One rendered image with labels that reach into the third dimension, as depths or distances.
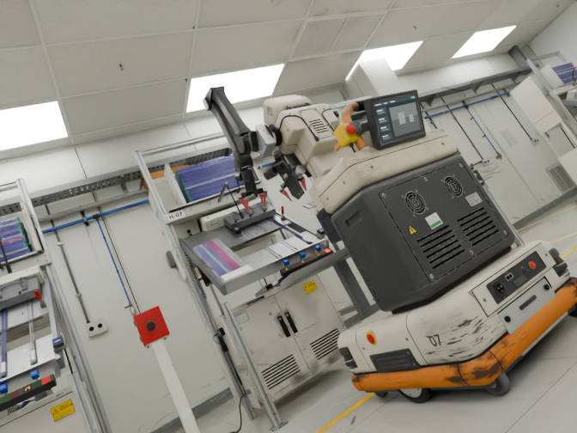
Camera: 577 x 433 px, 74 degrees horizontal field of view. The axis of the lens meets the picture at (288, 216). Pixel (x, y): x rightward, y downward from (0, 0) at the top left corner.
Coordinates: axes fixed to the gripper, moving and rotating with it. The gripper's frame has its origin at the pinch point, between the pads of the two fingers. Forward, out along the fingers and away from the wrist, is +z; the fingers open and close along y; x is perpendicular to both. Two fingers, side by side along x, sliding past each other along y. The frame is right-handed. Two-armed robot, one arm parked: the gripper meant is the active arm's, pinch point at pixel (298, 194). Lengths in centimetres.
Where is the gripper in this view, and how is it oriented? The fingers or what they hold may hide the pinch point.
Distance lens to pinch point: 203.3
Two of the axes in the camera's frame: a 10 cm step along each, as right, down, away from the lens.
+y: -8.1, 5.8, -1.4
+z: 5.2, 8.0, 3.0
